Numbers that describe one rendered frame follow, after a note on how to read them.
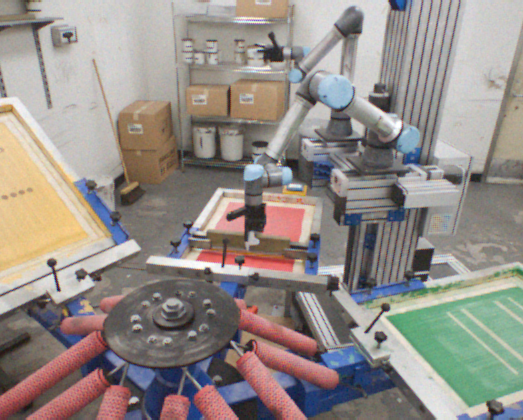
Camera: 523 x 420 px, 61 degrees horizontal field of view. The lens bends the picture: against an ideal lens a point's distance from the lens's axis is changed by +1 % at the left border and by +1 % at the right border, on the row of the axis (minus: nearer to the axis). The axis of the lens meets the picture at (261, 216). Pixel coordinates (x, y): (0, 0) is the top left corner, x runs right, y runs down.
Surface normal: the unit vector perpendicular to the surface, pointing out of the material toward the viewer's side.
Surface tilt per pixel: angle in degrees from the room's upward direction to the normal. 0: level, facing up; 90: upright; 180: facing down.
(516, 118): 90
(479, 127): 90
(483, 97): 90
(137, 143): 91
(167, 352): 0
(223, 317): 0
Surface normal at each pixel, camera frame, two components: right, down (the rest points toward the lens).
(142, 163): -0.20, 0.43
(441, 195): 0.21, 0.45
